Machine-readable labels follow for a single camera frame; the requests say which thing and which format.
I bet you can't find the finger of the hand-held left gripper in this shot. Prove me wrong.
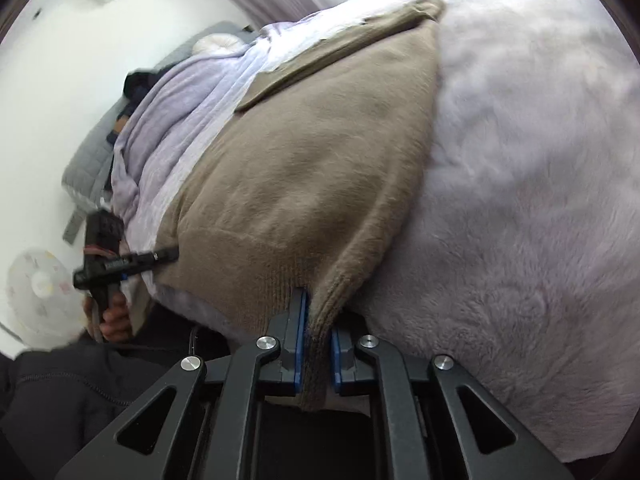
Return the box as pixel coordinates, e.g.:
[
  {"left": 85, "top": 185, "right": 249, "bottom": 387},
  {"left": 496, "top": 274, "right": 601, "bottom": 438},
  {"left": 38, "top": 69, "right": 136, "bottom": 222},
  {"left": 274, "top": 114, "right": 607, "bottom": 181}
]
[{"left": 120, "top": 246, "right": 180, "bottom": 279}]

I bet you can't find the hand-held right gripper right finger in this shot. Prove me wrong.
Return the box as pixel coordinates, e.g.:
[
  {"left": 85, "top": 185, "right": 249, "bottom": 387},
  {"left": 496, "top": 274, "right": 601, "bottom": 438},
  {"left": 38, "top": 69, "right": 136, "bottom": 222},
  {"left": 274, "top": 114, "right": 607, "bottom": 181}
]
[{"left": 330, "top": 327, "right": 576, "bottom": 480}]

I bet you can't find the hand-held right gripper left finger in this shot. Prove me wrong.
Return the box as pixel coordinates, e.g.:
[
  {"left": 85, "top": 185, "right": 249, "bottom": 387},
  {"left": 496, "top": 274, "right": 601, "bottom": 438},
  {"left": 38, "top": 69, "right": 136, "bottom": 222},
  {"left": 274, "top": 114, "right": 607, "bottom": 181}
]
[{"left": 55, "top": 287, "right": 309, "bottom": 480}]

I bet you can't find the brown knit sweater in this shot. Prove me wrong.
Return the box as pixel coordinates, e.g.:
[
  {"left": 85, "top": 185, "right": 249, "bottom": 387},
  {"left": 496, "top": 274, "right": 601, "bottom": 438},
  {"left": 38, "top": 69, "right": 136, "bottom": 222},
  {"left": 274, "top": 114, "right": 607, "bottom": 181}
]
[{"left": 145, "top": 0, "right": 447, "bottom": 412}]

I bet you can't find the dark clothes pile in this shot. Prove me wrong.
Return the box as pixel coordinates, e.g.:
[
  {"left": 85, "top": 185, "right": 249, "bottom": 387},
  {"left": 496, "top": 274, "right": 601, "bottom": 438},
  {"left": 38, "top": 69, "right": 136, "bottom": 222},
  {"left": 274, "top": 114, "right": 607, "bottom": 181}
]
[{"left": 122, "top": 68, "right": 168, "bottom": 112}]

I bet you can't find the person's left hand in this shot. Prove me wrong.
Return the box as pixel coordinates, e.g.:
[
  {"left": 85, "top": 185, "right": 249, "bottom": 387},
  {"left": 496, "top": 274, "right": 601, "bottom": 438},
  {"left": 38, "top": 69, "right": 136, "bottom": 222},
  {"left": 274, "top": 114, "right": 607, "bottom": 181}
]
[{"left": 82, "top": 291, "right": 133, "bottom": 344}]

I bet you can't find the white standing fan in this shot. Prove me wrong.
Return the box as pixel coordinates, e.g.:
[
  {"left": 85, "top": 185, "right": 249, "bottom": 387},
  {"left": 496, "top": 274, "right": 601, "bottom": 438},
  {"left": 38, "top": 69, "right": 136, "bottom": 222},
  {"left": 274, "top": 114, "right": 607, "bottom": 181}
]
[{"left": 4, "top": 246, "right": 85, "bottom": 347}]

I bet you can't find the grey padded headboard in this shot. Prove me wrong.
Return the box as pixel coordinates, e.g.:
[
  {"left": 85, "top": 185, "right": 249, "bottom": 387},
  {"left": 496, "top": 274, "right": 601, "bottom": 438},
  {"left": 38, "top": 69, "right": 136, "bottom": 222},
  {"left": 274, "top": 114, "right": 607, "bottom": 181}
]
[{"left": 61, "top": 21, "right": 261, "bottom": 247}]

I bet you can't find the person's dark clothing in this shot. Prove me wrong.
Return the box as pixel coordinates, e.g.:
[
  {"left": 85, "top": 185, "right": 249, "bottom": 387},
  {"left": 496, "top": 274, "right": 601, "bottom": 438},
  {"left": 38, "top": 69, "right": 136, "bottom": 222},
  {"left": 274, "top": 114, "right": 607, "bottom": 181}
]
[{"left": 0, "top": 305, "right": 271, "bottom": 480}]

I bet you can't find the lavender fleece blanket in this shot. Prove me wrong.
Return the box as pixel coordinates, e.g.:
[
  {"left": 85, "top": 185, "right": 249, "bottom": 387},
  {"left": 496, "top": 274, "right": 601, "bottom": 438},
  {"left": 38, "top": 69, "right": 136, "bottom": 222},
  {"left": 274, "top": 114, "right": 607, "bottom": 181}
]
[{"left": 110, "top": 22, "right": 286, "bottom": 246}]

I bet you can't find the round white cushion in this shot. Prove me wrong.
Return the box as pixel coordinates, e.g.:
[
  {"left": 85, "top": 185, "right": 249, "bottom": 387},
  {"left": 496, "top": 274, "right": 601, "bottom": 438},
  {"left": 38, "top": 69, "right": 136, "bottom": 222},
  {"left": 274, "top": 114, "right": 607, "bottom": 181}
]
[{"left": 192, "top": 33, "right": 247, "bottom": 56}]

